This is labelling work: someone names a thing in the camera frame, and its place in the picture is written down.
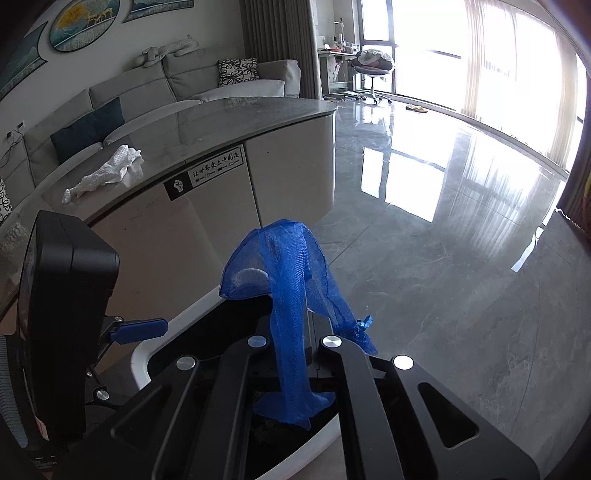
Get swivel chair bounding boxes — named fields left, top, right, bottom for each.
left=348, top=65, right=395, bottom=105

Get white desk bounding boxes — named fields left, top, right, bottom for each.
left=318, top=44, right=361, bottom=100

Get white trash bin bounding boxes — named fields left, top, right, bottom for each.
left=130, top=277, right=345, bottom=480

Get blue mesh bag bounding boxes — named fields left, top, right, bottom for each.
left=219, top=219, right=378, bottom=430

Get black white floral cushion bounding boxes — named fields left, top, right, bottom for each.
left=0, top=178, right=14, bottom=227
left=217, top=58, right=259, bottom=88

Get dark brown curtain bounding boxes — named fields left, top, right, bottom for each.
left=556, top=152, right=591, bottom=264

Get curved teal wall picture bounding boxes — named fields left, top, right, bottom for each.
left=0, top=21, right=48, bottom=100

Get white sheer curtain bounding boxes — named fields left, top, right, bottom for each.
left=464, top=0, right=586, bottom=172

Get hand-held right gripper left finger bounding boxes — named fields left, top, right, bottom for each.
left=54, top=335, right=279, bottom=480

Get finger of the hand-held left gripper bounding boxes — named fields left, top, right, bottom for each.
left=98, top=315, right=168, bottom=347
left=85, top=362, right=122, bottom=408

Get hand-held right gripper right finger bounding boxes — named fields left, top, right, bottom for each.
left=313, top=335, right=542, bottom=480

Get black label sticker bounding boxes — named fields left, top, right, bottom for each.
left=164, top=144, right=245, bottom=201

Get oval wall picture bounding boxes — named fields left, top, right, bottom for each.
left=48, top=0, right=122, bottom=52

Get pile of clothes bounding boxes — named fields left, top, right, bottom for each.
left=355, top=48, right=396, bottom=75

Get white cloth on sofa back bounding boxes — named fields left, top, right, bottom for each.
left=140, top=36, right=200, bottom=70

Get teal cushion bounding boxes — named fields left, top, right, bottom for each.
left=50, top=97, right=126, bottom=164

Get light grey sofa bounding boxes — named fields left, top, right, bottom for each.
left=0, top=59, right=303, bottom=217

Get grey brown curtain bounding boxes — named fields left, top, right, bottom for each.
left=242, top=0, right=324, bottom=100

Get beige cabinet table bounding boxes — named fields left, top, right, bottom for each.
left=0, top=96, right=340, bottom=333

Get white cloth towel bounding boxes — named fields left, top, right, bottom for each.
left=61, top=144, right=145, bottom=205

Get large glass window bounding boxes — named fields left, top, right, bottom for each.
left=362, top=0, right=585, bottom=158

